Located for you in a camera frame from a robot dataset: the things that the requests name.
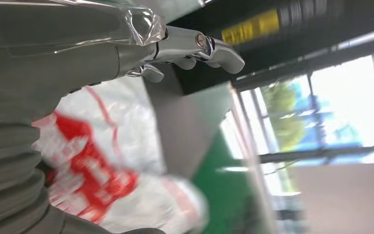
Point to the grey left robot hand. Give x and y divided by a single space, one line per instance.
45 58

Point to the white red plastic package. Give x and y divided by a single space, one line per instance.
87 168

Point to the grey machine weighing platform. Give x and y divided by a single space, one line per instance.
187 129

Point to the black machine scanner head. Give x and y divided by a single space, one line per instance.
271 55

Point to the yellow warning label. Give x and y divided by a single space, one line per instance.
254 27

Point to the window with dark frame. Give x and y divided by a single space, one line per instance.
335 106

